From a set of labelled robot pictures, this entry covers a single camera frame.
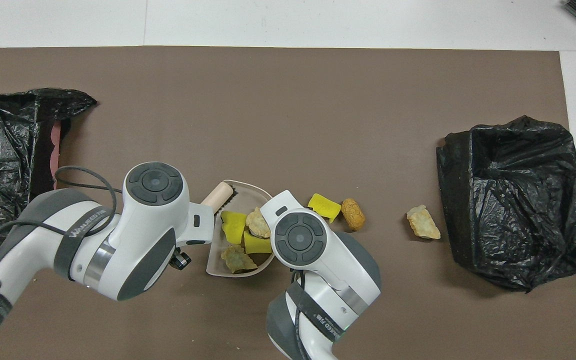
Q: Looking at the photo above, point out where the notched yellow sponge piece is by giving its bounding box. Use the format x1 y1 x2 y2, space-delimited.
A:
307 193 342 224

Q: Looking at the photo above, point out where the beige brown sponge chunk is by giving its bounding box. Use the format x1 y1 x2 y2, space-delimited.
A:
245 206 271 239

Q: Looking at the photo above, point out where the small yellow sponge piece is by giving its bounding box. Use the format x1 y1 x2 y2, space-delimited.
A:
243 231 273 255

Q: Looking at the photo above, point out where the large yellow sponge piece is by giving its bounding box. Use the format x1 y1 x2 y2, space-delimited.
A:
220 210 248 245

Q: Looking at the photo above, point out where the beige hand brush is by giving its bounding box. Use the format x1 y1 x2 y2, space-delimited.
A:
201 181 239 217

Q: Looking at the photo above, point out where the orange brown sponge chunk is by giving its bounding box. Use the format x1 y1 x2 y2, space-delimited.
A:
341 198 366 232

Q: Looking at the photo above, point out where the pale beige sponge chunk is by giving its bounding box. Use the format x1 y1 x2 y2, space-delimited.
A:
406 204 441 240
220 244 259 274

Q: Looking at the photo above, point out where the beige plastic dustpan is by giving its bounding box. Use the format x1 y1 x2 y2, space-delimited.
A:
205 179 276 278

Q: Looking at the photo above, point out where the black bag lined pink bin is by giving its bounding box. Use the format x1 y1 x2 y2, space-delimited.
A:
0 88 98 248

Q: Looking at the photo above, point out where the brown table mat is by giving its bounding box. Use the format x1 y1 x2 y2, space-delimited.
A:
0 46 576 360

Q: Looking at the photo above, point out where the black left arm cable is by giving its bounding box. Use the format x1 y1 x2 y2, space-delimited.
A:
0 165 192 281

